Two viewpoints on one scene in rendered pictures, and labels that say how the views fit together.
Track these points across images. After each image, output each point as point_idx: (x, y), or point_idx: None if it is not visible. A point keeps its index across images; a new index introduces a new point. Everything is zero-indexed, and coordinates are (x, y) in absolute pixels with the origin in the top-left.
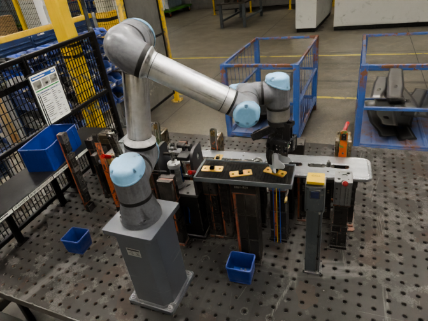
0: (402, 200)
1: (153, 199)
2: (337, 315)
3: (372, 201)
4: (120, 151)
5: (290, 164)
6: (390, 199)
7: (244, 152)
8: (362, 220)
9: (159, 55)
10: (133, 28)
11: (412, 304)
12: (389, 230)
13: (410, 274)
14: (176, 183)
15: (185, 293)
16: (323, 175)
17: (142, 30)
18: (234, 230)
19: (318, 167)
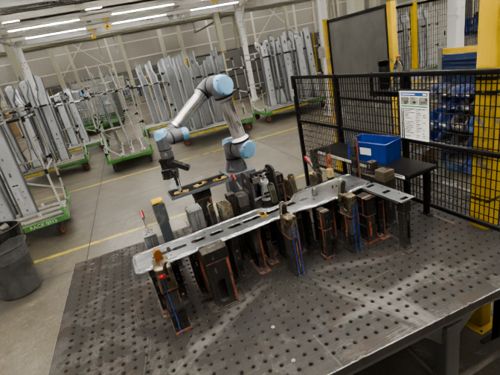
0: (116, 355)
1: (228, 162)
2: None
3: (146, 337)
4: (313, 167)
5: (175, 196)
6: (129, 350)
7: (250, 228)
8: (153, 312)
9: (193, 94)
10: (204, 79)
11: (117, 281)
12: (130, 316)
13: (117, 295)
14: (257, 189)
15: None
16: (152, 202)
17: (207, 82)
18: (243, 254)
19: (224, 351)
